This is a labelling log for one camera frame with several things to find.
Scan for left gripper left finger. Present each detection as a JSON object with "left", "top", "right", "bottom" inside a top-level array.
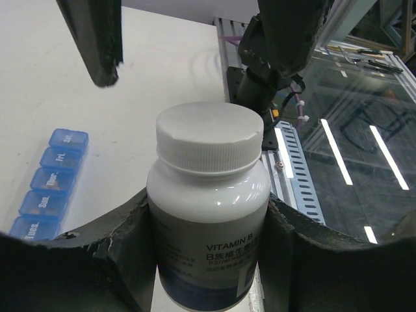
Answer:
[{"left": 1, "top": 190, "right": 156, "bottom": 311}]

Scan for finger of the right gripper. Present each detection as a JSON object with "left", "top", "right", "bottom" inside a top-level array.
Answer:
[
  {"left": 57, "top": 0, "right": 124, "bottom": 87},
  {"left": 238, "top": 0, "right": 333, "bottom": 78}
]

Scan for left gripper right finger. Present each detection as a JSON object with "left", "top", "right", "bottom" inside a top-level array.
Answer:
[{"left": 259, "top": 196, "right": 415, "bottom": 311}]

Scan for blue weekly pill organizer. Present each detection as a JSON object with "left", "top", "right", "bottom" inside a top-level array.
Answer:
[{"left": 8, "top": 128, "right": 89, "bottom": 241}]

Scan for white vitamin B bottle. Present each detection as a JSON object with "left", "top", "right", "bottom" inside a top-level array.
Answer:
[{"left": 146, "top": 102, "right": 270, "bottom": 311}]

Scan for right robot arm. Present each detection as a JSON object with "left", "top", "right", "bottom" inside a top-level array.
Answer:
[{"left": 57, "top": 0, "right": 333, "bottom": 115}]

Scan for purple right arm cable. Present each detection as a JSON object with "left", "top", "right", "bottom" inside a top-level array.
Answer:
[{"left": 220, "top": 34, "right": 309, "bottom": 131}]

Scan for white slotted cable duct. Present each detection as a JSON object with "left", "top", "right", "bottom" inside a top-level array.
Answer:
[{"left": 275, "top": 122, "right": 326, "bottom": 225}]

